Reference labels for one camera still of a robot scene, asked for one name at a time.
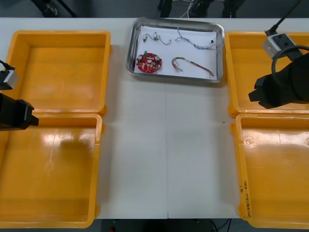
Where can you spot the black stand leg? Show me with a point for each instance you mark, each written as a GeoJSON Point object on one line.
{"type": "Point", "coordinates": [70, 10]}

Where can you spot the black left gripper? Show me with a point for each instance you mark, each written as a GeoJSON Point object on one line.
{"type": "Point", "coordinates": [14, 113]}

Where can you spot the steel tray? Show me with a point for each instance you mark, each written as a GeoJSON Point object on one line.
{"type": "Point", "coordinates": [130, 60]}

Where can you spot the silver-grey black right arm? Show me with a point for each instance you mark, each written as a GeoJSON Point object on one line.
{"type": "Point", "coordinates": [301, 79]}

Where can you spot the black furniture leg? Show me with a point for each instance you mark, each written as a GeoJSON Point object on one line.
{"type": "Point", "coordinates": [164, 7]}
{"type": "Point", "coordinates": [230, 9]}

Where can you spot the yellow-orange plastic bin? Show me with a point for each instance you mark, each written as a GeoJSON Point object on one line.
{"type": "Point", "coordinates": [62, 72]}
{"type": "Point", "coordinates": [277, 181]}
{"type": "Point", "coordinates": [243, 67]}
{"type": "Point", "coordinates": [53, 181]}

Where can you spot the round red circuit board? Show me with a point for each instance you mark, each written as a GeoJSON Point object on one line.
{"type": "Point", "coordinates": [147, 67]}

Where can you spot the white sheet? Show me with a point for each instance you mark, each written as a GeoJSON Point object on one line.
{"type": "Point", "coordinates": [193, 55]}

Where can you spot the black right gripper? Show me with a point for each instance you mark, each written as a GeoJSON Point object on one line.
{"type": "Point", "coordinates": [277, 91]}

